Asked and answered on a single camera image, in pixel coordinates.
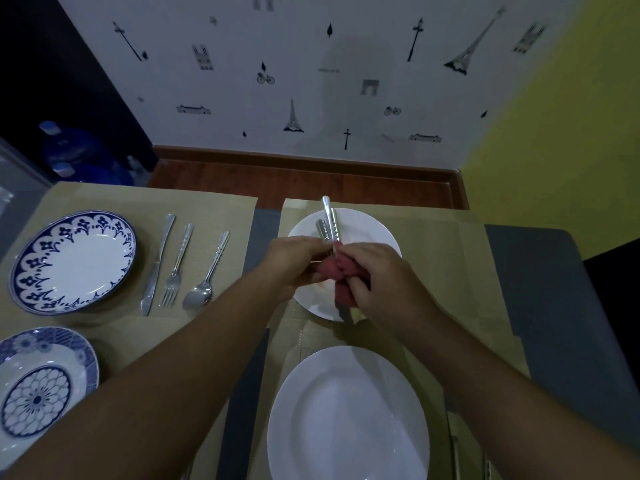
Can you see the person's left hand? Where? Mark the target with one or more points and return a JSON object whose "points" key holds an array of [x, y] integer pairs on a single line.
{"points": [[292, 267]]}

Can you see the person's right hand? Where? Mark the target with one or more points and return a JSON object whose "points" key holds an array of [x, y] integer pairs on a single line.
{"points": [[395, 289]]}

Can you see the red cleaning cloth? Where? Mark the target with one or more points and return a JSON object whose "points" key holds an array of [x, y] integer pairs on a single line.
{"points": [[335, 267]]}

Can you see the steel spoon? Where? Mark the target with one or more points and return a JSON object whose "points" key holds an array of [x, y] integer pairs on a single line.
{"points": [[196, 297], [321, 229]]}

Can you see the steel fork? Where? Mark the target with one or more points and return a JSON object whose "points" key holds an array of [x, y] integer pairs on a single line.
{"points": [[335, 224], [171, 289]]}

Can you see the white plate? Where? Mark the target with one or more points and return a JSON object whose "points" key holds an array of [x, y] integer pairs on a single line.
{"points": [[380, 229], [350, 414]]}

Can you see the steel knife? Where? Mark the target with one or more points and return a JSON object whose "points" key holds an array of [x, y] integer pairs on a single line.
{"points": [[326, 214], [150, 289]]}

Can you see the blue floral rim plate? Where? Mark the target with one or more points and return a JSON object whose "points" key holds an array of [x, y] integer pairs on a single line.
{"points": [[75, 264]]}

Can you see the blue geometric rim plate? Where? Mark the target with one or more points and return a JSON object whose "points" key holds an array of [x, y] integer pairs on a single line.
{"points": [[35, 399]]}

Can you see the person's left forearm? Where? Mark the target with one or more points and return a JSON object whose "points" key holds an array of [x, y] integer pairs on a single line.
{"points": [[140, 394]]}

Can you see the person's right forearm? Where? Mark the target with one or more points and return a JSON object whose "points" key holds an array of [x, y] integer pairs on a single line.
{"points": [[530, 409]]}

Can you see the beige woven placemat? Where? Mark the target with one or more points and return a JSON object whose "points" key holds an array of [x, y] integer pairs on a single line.
{"points": [[120, 344], [450, 254], [220, 204], [300, 339]]}

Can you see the brown wooden baseboard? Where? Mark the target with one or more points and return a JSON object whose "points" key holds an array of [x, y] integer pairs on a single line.
{"points": [[300, 179]]}

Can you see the small white bottle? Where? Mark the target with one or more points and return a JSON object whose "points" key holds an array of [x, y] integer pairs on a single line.
{"points": [[136, 169]]}

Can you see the black furniture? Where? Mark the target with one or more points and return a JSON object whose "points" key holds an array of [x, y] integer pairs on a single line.
{"points": [[615, 314]]}

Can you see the blue water jug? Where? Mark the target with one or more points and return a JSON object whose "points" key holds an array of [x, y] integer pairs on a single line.
{"points": [[90, 174], [70, 147]]}

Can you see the silver water dispenser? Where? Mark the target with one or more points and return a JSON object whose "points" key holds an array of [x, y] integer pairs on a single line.
{"points": [[20, 174]]}

